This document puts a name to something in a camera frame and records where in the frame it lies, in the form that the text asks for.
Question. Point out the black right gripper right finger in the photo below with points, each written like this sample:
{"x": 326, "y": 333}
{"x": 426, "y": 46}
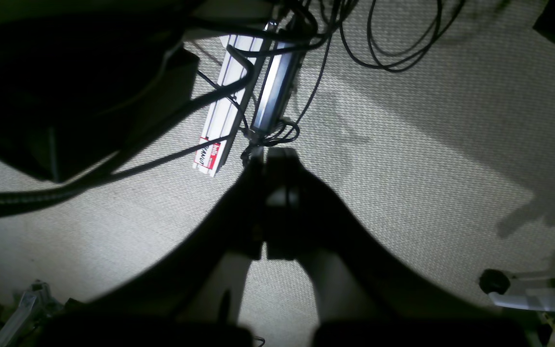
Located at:
{"x": 365, "y": 297}

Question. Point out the black caster wheel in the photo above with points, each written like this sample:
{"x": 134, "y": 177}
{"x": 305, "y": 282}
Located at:
{"x": 493, "y": 281}

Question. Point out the black power adapter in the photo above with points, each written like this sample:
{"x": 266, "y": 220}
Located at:
{"x": 276, "y": 91}

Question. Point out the white aluminium rail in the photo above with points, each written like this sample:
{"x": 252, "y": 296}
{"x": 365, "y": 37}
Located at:
{"x": 225, "y": 115}

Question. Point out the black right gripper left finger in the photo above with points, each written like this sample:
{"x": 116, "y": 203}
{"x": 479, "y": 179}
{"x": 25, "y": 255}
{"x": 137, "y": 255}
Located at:
{"x": 191, "y": 297}

